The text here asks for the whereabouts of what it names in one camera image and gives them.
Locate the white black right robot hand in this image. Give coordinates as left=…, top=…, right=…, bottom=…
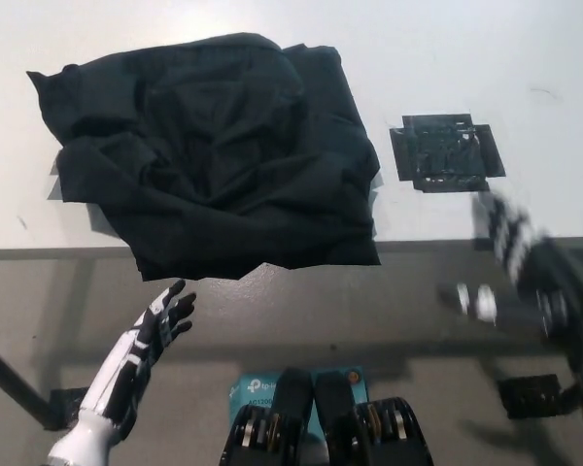
left=438, top=190, right=583, bottom=356

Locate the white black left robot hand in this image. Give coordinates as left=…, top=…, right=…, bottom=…
left=79, top=279, right=198, bottom=429

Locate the black jacket with orange logo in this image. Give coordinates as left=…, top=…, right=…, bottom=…
left=25, top=31, right=383, bottom=283

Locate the large black tape patch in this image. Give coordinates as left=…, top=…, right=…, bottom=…
left=388, top=113, right=507, bottom=194

